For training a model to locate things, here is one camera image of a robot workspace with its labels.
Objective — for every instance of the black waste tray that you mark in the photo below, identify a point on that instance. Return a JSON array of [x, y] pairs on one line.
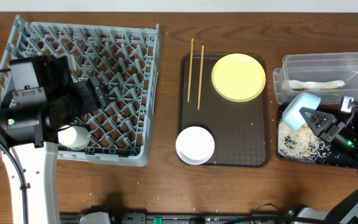
[[346, 158]]

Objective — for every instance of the left wooden chopstick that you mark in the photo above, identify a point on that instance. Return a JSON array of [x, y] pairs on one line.
[[190, 69]]

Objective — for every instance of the white pink-rimmed bowl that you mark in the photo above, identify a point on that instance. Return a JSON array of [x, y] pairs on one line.
[[195, 145]]

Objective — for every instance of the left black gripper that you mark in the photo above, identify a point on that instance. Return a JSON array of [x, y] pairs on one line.
[[89, 104]]

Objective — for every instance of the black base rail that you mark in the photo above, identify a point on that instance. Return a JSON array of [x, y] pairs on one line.
[[142, 216]]

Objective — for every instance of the grey plastic dish rack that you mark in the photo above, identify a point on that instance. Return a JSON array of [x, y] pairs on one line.
[[125, 60]]

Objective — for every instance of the clear plastic bin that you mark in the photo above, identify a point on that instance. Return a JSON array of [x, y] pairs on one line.
[[317, 68]]

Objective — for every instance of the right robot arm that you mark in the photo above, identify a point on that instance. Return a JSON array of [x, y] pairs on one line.
[[345, 142]]

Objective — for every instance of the right wooden chopstick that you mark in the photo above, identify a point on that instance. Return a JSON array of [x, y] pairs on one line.
[[200, 77]]

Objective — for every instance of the green snack wrapper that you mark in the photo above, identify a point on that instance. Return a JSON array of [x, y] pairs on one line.
[[317, 89]]

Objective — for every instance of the spilled rice food waste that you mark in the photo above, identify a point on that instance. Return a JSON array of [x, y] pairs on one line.
[[303, 143]]

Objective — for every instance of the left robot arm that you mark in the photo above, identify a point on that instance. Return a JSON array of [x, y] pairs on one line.
[[46, 98]]

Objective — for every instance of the white paper cup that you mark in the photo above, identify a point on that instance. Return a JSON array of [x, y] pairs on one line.
[[75, 138]]

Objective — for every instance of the light blue bowl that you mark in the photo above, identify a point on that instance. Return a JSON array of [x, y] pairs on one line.
[[292, 116]]

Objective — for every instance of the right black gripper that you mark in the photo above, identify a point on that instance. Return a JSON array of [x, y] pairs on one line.
[[329, 133]]

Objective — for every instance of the wooden chopstick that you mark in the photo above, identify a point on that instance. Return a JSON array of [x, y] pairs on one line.
[[200, 77], [190, 69]]

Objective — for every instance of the dark brown serving tray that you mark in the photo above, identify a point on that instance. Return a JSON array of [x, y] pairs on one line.
[[240, 130]]

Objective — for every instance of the yellow round plate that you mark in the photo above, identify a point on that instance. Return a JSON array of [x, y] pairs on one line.
[[238, 77]]

